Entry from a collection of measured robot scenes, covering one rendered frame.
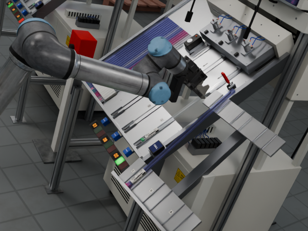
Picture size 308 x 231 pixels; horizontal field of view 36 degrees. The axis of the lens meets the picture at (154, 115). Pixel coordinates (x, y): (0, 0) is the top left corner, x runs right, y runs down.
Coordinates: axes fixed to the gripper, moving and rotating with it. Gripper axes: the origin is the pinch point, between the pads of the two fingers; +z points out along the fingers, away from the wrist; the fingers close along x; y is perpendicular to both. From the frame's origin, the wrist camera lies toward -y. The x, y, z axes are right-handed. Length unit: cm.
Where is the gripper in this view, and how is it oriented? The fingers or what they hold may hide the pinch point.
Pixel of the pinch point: (200, 96)
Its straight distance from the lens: 192.0
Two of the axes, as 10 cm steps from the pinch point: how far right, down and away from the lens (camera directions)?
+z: 5.5, 4.5, 7.0
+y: 6.9, -7.2, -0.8
